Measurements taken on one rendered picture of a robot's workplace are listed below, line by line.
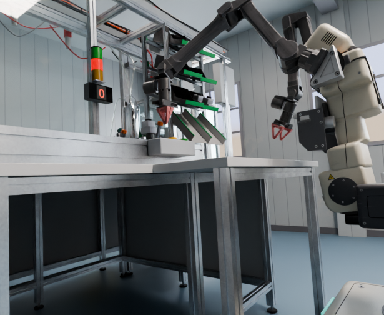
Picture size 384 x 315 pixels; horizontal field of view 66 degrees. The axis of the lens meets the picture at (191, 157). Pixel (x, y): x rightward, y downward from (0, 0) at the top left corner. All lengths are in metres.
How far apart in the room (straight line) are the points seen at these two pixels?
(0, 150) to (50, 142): 0.13
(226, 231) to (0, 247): 0.56
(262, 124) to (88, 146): 3.83
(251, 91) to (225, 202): 3.99
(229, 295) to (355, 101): 0.83
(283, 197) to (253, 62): 2.10
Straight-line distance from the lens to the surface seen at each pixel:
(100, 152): 0.99
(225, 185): 0.86
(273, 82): 4.65
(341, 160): 1.23
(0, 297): 0.81
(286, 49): 1.19
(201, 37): 1.41
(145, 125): 1.39
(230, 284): 0.91
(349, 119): 1.28
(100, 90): 1.39
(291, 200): 4.42
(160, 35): 1.82
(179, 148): 1.16
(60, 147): 0.92
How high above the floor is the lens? 0.80
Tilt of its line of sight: 4 degrees up
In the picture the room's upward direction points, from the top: 3 degrees counter-clockwise
